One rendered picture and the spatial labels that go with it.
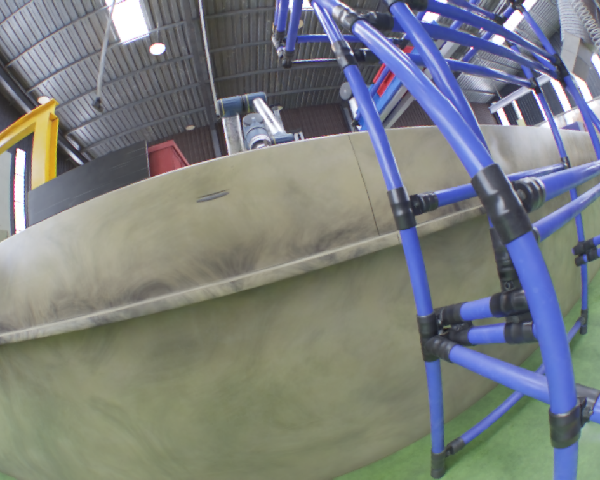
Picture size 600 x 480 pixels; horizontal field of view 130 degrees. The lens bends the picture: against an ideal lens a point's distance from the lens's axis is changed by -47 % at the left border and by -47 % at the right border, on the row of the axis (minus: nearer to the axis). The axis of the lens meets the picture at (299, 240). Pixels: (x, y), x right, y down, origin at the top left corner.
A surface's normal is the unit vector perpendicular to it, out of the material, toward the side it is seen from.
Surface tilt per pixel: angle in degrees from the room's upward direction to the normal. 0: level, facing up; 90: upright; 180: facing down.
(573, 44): 90
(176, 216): 90
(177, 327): 90
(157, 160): 92
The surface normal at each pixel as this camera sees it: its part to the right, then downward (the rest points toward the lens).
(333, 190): 0.11, -0.04
